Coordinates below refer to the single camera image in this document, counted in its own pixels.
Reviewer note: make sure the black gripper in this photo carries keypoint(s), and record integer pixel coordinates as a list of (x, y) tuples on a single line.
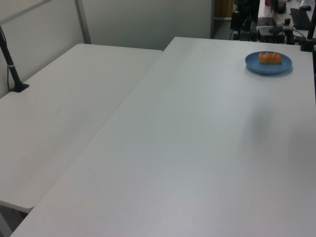
[(247, 8)]

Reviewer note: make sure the orange glazed bread piece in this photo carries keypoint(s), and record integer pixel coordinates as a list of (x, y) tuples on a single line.
[(269, 58)]

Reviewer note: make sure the black box with silver top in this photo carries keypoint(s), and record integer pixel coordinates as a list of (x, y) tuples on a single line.
[(265, 31)]

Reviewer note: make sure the brown wooden cabinet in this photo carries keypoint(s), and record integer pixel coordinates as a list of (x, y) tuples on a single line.
[(222, 8)]

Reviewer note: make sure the black knob button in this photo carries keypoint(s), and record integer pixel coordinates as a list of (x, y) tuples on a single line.
[(287, 21)]

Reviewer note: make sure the blue round plate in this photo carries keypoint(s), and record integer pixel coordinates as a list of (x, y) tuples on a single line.
[(269, 69)]

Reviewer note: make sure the black keyboard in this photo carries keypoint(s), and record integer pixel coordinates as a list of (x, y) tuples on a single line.
[(300, 18)]

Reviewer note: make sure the black computer mouse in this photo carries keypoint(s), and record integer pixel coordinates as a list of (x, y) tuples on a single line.
[(305, 7)]

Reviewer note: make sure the white side table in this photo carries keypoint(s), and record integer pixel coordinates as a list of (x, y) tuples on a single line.
[(61, 111)]

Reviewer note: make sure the grey partition end post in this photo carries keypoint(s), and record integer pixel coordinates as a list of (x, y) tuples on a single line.
[(212, 19)]

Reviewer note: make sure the black camera pole with clamp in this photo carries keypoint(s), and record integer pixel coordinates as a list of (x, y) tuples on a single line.
[(310, 30)]

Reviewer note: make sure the grey metal partition post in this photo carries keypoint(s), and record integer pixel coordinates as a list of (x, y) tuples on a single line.
[(83, 24)]

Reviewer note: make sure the black camera pole with white band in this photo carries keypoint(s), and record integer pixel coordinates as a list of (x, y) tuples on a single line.
[(12, 71)]

